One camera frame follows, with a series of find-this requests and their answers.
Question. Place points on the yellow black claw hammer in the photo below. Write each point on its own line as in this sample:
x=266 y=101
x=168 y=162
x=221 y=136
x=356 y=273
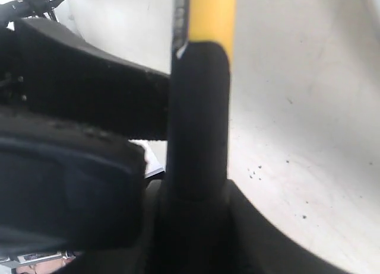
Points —
x=199 y=92

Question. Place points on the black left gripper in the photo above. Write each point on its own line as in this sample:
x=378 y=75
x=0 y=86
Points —
x=20 y=8

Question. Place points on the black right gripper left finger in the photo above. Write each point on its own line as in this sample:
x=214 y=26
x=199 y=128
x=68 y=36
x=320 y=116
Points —
x=50 y=70

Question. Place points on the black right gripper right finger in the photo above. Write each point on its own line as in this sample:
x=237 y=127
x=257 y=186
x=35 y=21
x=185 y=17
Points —
x=263 y=248

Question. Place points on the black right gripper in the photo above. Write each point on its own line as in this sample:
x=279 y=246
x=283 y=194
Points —
x=69 y=184

